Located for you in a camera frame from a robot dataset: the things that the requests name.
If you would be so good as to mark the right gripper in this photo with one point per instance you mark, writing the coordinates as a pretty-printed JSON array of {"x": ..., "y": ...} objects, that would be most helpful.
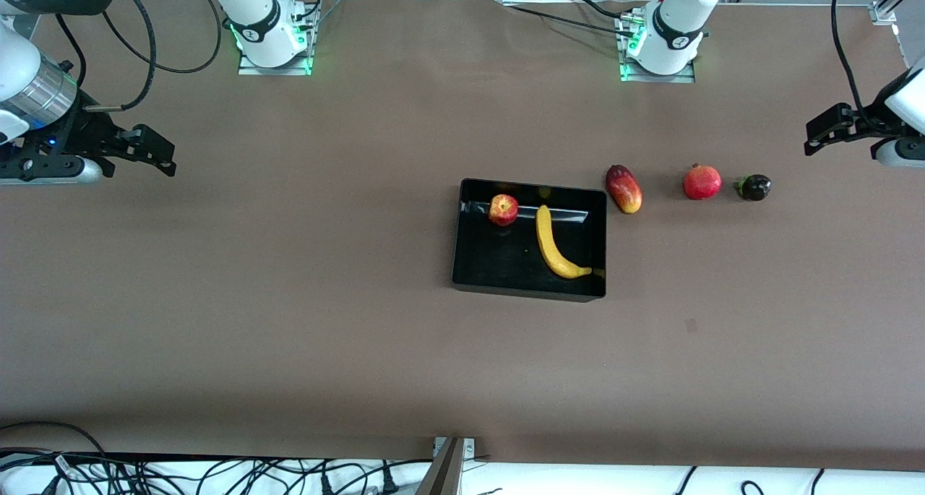
[{"x": 79, "y": 131}]

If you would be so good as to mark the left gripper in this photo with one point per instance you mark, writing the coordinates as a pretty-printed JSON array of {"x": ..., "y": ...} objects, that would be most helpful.
[{"x": 865, "y": 124}]

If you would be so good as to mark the yellow banana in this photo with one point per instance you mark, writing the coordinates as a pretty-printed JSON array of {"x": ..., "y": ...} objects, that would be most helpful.
[{"x": 549, "y": 246}]

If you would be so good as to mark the red apple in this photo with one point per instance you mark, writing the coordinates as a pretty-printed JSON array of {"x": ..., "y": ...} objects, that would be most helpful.
[{"x": 503, "y": 209}]

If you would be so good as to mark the black plastic box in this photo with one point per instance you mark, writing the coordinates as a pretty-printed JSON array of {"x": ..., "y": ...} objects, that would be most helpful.
[{"x": 506, "y": 264}]

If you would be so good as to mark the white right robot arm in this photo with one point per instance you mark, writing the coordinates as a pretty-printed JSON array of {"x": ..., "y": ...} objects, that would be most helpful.
[{"x": 256, "y": 11}]

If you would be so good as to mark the dark purple mangosteen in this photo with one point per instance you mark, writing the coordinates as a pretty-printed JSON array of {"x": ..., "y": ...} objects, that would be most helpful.
[{"x": 756, "y": 188}]

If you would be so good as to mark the red pomegranate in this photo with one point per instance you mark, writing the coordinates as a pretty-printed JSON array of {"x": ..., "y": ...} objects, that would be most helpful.
[{"x": 702, "y": 183}]

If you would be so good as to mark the red yellow mango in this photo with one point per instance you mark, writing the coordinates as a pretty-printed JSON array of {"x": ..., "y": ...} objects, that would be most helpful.
[{"x": 624, "y": 189}]

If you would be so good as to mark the aluminium frame profile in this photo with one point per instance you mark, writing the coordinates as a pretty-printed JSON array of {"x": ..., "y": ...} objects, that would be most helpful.
[{"x": 885, "y": 11}]

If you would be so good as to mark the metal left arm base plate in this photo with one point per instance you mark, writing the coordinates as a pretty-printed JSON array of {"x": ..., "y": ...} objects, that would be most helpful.
[{"x": 679, "y": 78}]

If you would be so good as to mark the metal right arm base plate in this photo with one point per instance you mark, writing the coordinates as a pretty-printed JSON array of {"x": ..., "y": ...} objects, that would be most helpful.
[{"x": 289, "y": 69}]

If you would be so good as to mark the grey metal bracket beam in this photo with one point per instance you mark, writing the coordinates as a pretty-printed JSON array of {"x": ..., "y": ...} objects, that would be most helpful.
[{"x": 448, "y": 473}]

